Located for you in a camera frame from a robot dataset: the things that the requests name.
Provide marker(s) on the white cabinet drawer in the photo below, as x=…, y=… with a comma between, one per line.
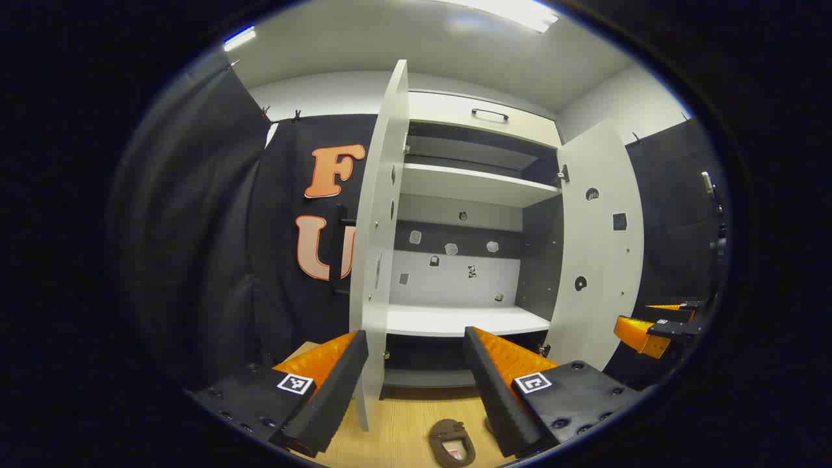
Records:
x=442, y=114

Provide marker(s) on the brown fluffy shoe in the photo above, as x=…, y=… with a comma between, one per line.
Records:
x=448, y=434

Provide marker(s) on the black backdrop cloth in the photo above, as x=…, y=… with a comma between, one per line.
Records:
x=195, y=227

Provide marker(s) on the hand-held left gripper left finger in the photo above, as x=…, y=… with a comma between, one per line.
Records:
x=338, y=396

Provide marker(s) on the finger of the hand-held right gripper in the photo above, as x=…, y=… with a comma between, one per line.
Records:
x=692, y=304
x=676, y=329

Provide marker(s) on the white shoe cabinet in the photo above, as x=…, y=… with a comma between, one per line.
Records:
x=455, y=185

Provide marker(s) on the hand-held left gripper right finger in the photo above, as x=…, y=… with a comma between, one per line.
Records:
x=494, y=396

